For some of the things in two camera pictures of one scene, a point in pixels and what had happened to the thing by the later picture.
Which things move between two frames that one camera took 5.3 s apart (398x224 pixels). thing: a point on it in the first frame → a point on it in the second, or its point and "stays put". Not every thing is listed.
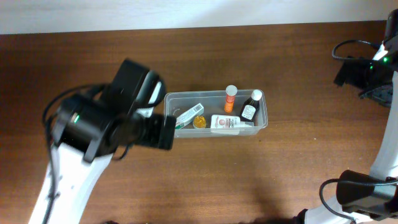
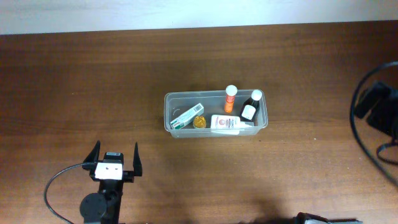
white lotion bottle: [224, 124] stays put
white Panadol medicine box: [185, 119] stays put
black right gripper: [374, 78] → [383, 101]
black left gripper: [168, 132] → [129, 175]
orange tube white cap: [231, 91] stays put
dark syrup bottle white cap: [250, 109] stays put
